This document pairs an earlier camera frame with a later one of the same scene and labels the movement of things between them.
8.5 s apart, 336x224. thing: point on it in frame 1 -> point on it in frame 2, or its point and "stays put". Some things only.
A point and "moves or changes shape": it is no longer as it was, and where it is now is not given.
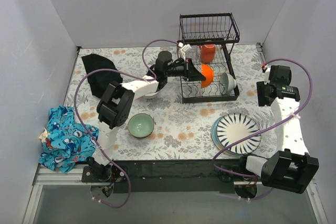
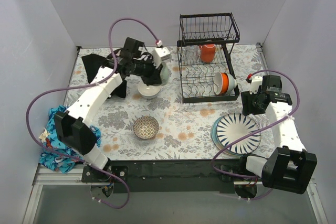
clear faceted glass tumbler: (192, 53) stays put
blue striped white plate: (235, 127) stays put
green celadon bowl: (140, 125) moves or changes shape
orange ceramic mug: (207, 53) stays put
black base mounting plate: (171, 176) stays put
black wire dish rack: (207, 39) stays put
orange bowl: (208, 72) -> (225, 83)
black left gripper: (188, 69) -> (155, 74)
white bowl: (227, 83) stays put
